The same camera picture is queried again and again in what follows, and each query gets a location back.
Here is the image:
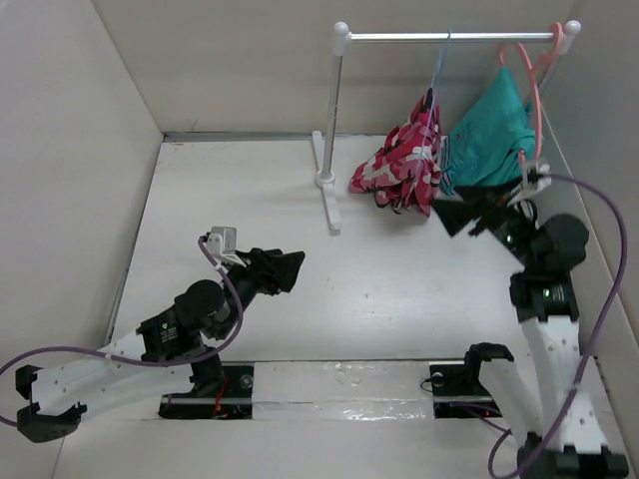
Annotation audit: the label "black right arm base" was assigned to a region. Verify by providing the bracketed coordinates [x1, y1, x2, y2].
[420, 361, 502, 419]

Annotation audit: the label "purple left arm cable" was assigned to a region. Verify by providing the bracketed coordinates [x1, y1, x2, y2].
[0, 234, 246, 427]

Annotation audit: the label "blue wire hanger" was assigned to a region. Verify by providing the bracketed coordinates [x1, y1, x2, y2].
[414, 29, 452, 180]

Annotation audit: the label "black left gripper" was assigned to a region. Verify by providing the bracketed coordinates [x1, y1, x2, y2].
[215, 247, 303, 340]

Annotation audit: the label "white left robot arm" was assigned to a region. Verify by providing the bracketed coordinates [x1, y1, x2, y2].
[15, 248, 306, 443]

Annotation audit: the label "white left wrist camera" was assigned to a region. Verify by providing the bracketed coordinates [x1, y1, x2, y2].
[198, 227, 247, 266]

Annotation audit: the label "pink camouflage trousers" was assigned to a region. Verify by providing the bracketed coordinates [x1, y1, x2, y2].
[348, 89, 443, 217]

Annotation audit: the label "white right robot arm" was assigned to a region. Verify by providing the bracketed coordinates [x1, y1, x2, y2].
[432, 194, 630, 478]

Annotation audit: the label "white clothes rack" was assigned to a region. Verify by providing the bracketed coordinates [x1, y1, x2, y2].
[312, 19, 581, 235]

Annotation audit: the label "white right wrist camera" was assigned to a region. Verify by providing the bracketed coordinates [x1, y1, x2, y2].
[515, 158, 551, 202]

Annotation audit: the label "teal garment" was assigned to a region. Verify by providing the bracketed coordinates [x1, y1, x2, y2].
[440, 67, 536, 196]

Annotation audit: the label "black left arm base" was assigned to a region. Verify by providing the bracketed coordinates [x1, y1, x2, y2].
[158, 362, 255, 420]

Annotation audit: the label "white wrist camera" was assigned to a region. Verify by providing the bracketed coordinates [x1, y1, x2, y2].
[198, 227, 247, 266]
[515, 158, 551, 202]

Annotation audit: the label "pink plastic hanger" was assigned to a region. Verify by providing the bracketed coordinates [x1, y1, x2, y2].
[498, 22, 574, 178]

